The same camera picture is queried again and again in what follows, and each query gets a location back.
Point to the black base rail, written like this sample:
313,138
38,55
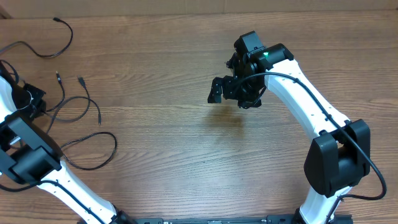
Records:
214,220

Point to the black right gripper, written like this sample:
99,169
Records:
255,100

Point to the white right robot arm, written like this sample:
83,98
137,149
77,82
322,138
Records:
340,148

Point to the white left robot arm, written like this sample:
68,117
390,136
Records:
31,158

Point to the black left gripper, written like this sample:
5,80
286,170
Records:
38,101

